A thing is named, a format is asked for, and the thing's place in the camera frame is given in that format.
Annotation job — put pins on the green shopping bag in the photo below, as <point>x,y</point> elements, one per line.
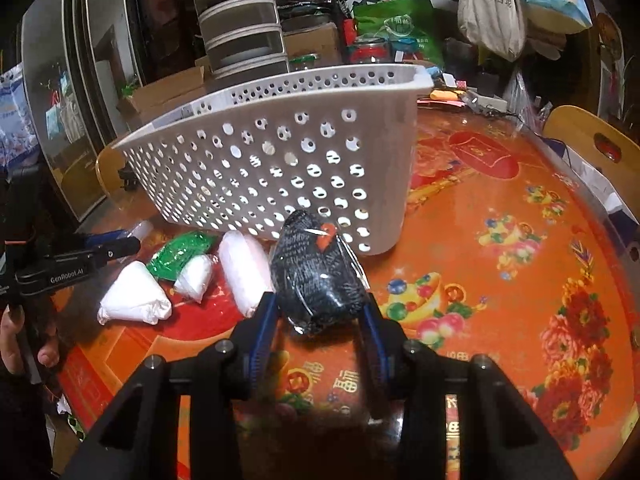
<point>397,27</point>

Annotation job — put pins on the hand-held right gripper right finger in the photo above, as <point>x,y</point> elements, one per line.
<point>372,324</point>

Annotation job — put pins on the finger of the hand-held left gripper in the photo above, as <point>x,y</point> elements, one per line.
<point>107,249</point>

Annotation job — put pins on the person's left hand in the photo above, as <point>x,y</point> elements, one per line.
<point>31,340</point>

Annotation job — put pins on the brown cardboard box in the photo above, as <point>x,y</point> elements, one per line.
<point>311,40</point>

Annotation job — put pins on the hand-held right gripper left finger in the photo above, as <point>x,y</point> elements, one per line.
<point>263,321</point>

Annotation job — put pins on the refrigerator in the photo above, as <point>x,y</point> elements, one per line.
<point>75,90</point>

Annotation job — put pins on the black patterned cloth packet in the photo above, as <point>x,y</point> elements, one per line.
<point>317,276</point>

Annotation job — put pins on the long white cloth packet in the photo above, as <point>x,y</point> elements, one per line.
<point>244,271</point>

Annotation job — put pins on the wooden chair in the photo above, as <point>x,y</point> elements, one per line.
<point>592,141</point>
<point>111,170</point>

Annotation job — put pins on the small white cloth packet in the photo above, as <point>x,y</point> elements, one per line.
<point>196,277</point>

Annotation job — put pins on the stacked striped drawer unit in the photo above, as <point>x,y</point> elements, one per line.
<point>241,15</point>

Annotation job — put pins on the large white cloth packet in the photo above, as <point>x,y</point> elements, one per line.
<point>133,296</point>

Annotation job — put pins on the white tote bag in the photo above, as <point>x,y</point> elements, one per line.
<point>492,5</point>

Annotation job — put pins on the white perforated plastic basket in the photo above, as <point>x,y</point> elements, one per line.
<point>280,160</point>

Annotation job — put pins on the red lidded jar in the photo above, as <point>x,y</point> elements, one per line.
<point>369,50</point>

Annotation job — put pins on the green cloth packet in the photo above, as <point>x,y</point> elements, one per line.
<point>178,258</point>

